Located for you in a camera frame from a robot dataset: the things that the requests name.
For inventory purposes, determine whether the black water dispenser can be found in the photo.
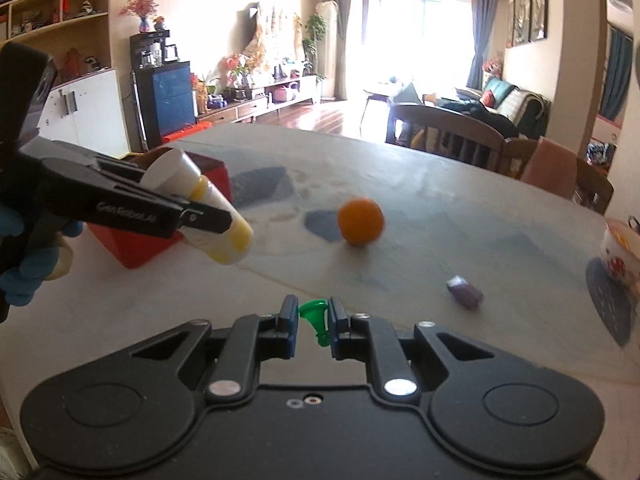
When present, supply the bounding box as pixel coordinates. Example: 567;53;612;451
130;32;198;151

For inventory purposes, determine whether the white standing air conditioner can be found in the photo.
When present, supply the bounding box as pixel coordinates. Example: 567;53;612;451
320;0;343;103

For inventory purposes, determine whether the pale floral cloth cover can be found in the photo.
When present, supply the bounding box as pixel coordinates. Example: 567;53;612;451
245;2;301;76

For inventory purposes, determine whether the blue doorway curtain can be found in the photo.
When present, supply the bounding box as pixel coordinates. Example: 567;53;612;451
600;25;633;121

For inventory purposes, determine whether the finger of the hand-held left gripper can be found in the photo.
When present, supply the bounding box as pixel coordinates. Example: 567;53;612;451
42;157;233;241
92;156;151;183

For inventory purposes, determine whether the white mushroom-print bowl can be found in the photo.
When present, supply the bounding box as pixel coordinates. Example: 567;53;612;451
600;216;640;293

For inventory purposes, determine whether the small green funnel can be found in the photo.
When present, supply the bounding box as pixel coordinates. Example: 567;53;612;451
298;299;331;348

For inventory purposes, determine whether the white and yellow bottle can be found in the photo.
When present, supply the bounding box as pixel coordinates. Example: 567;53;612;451
139;150;254;265

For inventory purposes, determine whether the dark wooden chair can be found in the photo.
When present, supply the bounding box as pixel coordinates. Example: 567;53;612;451
385;102;506;171

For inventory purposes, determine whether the pink towel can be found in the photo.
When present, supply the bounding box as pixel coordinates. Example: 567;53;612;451
520;137;578;200

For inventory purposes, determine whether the blue round coaster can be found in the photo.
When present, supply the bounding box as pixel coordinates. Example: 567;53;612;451
585;257;640;348

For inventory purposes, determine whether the wooden TV stand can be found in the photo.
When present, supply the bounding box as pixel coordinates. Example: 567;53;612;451
197;75;321;126

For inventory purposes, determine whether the orange fruit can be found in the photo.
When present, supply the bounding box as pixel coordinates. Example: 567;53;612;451
337;198;386;247

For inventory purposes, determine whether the white and wood shelf cabinet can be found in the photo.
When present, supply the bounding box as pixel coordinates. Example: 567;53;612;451
0;0;131;161

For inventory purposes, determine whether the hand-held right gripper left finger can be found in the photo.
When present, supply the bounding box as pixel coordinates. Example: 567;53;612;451
127;294;301;403

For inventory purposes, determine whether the grey-blue curtain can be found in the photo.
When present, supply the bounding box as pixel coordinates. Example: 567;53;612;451
470;0;508;91

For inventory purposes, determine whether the red box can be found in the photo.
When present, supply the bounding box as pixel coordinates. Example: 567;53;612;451
87;155;232;270

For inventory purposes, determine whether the framed wall picture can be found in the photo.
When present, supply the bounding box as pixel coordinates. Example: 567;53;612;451
512;0;532;46
530;0;548;41

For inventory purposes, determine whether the pink flower vase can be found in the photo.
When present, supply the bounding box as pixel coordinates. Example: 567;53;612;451
119;0;158;33

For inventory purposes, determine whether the dark green sofa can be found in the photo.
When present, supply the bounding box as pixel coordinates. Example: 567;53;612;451
437;77;551;141

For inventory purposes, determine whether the brown wooden chair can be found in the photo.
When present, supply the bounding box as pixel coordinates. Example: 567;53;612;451
502;137;615;216

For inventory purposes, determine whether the person's left hand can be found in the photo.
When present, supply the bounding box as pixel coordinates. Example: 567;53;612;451
0;204;83;309

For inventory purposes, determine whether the green potted plant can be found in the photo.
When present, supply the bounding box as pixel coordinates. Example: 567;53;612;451
302;12;326;81

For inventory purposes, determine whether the purple block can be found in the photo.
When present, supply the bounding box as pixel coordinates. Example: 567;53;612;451
446;275;484;309

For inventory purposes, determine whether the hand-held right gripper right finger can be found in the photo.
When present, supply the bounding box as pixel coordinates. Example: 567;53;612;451
326;296;506;403

